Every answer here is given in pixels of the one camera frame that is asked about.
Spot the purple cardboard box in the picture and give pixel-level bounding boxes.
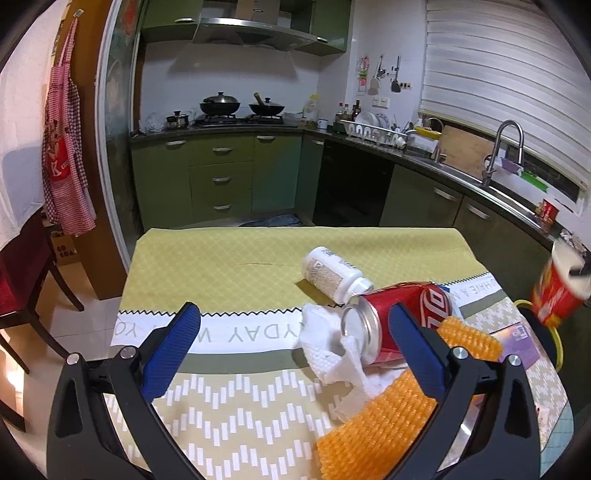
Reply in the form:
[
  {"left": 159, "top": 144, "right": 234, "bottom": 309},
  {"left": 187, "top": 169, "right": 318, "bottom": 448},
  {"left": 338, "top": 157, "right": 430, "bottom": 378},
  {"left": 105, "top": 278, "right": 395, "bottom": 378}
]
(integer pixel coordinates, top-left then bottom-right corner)
[{"left": 492, "top": 322, "right": 540, "bottom": 369}]

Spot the orange foam net sleeve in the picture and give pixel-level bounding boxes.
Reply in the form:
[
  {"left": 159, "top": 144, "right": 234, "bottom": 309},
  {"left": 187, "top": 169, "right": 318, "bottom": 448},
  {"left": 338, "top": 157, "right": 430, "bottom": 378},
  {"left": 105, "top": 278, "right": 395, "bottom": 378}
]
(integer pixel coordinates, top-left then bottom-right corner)
[{"left": 315, "top": 315, "right": 505, "bottom": 480}]

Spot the red instant noodle cup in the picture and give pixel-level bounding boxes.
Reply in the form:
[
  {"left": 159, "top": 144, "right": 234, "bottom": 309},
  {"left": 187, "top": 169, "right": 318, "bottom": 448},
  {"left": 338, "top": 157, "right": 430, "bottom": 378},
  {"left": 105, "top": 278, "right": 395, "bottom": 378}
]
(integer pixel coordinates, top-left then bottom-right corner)
[{"left": 531, "top": 240, "right": 590, "bottom": 328}]

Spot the yellow rimmed trash bin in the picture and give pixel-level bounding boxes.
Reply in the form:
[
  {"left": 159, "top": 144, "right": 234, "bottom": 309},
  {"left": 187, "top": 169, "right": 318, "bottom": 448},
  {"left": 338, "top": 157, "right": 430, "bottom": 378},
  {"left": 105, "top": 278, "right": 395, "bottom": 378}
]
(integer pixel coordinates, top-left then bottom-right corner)
[{"left": 514, "top": 300, "right": 564, "bottom": 372}]

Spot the steel kitchen faucet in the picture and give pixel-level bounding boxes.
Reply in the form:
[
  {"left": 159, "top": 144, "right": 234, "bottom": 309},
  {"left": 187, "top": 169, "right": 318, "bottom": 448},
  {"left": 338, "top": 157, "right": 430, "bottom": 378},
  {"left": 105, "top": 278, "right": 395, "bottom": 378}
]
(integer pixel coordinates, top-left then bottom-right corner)
[{"left": 481, "top": 119, "right": 526, "bottom": 188}]

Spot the red cola can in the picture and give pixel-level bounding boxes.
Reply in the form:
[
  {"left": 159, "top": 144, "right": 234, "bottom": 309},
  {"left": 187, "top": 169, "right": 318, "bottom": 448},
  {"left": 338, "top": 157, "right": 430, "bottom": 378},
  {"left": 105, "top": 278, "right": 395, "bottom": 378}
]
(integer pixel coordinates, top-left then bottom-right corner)
[{"left": 342, "top": 282, "right": 453, "bottom": 366}]

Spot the crumpled white paper towel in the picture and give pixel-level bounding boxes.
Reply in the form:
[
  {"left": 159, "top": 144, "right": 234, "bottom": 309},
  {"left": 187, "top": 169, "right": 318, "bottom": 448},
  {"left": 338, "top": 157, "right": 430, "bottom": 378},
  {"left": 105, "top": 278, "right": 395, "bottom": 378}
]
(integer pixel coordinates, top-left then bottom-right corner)
[{"left": 298, "top": 304, "right": 407, "bottom": 422}]

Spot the patterned tablecloth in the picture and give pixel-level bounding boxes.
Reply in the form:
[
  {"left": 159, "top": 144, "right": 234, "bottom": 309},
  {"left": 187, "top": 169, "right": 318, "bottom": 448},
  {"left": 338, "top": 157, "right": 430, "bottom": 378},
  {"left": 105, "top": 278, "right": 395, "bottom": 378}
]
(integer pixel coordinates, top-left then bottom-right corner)
[{"left": 110, "top": 227, "right": 574, "bottom": 479}]

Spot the white pill bottle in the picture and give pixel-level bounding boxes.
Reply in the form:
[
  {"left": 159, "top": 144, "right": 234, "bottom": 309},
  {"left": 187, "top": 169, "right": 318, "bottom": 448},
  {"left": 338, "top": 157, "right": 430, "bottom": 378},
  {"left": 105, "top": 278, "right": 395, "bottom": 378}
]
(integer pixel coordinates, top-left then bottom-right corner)
[{"left": 301, "top": 246, "right": 374, "bottom": 305}]

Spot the dark wooden chair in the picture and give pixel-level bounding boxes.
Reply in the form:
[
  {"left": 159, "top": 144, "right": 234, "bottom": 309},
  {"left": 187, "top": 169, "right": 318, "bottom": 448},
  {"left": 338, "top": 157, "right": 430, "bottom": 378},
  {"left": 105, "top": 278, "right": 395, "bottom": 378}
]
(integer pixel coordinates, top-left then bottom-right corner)
[{"left": 0, "top": 209, "right": 86, "bottom": 432}]

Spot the red checkered apron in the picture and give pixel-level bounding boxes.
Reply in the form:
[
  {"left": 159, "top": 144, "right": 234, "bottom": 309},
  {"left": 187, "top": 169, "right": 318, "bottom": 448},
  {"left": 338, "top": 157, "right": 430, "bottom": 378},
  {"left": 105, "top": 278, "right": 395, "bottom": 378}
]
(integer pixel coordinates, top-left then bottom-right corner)
[{"left": 41, "top": 19, "right": 96, "bottom": 237}]

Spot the red cup on counter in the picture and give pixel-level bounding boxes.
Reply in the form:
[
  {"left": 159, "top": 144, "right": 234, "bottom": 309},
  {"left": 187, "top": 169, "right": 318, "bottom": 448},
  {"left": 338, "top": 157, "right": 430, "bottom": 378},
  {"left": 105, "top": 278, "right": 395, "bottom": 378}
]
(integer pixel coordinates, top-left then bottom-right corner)
[{"left": 536, "top": 199, "right": 559, "bottom": 232}]

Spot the wooden cutting board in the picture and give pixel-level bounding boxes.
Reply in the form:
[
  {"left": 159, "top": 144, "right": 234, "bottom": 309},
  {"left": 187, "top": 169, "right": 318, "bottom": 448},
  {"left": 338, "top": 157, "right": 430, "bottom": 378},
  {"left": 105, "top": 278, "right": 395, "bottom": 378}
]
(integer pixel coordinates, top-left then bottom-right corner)
[{"left": 439, "top": 125, "right": 494, "bottom": 180}]

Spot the white dish rack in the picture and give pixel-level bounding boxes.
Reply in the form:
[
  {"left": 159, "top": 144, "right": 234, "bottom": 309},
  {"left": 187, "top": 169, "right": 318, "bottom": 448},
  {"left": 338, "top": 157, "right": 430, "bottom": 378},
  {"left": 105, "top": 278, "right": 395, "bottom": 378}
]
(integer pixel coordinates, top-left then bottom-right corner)
[{"left": 341, "top": 112, "right": 416, "bottom": 149}]

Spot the small steel pot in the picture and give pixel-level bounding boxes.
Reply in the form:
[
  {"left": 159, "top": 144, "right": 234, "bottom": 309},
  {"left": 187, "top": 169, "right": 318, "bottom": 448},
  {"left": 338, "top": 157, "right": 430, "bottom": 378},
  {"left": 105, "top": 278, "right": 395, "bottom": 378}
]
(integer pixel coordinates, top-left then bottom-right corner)
[{"left": 164, "top": 110, "right": 190, "bottom": 130}]

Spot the black wok with lid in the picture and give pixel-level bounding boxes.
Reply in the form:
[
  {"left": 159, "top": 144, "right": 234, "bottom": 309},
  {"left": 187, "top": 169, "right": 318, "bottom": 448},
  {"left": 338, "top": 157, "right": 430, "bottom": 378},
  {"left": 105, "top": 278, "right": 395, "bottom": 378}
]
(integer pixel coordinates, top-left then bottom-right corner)
[{"left": 199, "top": 91, "right": 240, "bottom": 116}]

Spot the cooking oil bottle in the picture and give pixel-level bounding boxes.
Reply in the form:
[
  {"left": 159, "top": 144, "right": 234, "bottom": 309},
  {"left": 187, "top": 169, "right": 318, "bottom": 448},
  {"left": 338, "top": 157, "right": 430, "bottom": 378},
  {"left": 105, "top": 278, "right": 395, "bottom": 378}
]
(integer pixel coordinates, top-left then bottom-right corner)
[{"left": 301, "top": 94, "right": 318, "bottom": 128}]

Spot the black frying pan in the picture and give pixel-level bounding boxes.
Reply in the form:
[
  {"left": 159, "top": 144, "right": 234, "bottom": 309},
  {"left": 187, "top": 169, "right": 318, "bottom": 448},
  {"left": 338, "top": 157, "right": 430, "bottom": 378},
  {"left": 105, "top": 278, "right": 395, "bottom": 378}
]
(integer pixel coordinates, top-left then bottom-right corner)
[{"left": 249, "top": 92, "right": 284, "bottom": 117}]

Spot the white window blind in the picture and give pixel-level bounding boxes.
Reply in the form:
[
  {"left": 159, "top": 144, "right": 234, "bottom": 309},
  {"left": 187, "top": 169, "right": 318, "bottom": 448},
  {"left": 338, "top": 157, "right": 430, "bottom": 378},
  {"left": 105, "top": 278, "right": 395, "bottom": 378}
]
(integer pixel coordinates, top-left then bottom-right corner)
[{"left": 420, "top": 1, "right": 590, "bottom": 188}]

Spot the steel range hood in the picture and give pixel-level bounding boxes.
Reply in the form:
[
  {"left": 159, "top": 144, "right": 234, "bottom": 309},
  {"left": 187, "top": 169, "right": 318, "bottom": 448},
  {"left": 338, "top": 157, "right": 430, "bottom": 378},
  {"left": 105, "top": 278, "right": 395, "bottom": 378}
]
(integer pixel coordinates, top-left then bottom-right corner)
[{"left": 192, "top": 1, "right": 328, "bottom": 51}]

